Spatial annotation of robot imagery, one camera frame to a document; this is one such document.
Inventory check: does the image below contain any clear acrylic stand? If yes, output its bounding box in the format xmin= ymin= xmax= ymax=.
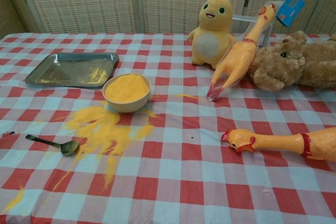
xmin=231 ymin=13 xmax=274 ymax=48

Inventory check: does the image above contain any stainless steel tray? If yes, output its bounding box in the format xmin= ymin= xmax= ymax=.
xmin=25 ymin=52 xmax=120 ymax=90

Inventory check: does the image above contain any black spoon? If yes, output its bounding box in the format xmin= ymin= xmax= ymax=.
xmin=25 ymin=134 xmax=80 ymax=157

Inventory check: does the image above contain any yellow plush monster toy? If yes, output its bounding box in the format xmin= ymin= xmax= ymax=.
xmin=187 ymin=0 xmax=237 ymax=67

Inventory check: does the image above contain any blue cardboard tag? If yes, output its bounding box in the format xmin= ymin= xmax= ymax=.
xmin=276 ymin=0 xmax=306 ymax=28

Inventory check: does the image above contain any spilled yellow powder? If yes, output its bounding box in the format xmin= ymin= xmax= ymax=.
xmin=61 ymin=104 xmax=159 ymax=191

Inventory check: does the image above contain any brown teddy bear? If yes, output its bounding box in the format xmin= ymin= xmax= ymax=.
xmin=247 ymin=30 xmax=336 ymax=92

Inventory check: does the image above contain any woven folding screen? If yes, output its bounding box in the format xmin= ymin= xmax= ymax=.
xmin=0 ymin=0 xmax=336 ymax=39

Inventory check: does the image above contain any yellow powder in bowl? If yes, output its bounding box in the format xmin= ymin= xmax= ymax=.
xmin=104 ymin=73 xmax=150 ymax=103

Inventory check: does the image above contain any off-white bowl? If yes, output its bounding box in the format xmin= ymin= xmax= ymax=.
xmin=102 ymin=73 xmax=152 ymax=113

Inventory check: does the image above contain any yellow rubber chicken toy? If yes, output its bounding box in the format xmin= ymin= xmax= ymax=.
xmin=220 ymin=126 xmax=336 ymax=163

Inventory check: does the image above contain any rubber chicken in plastic bag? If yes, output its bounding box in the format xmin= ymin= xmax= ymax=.
xmin=205 ymin=3 xmax=277 ymax=102

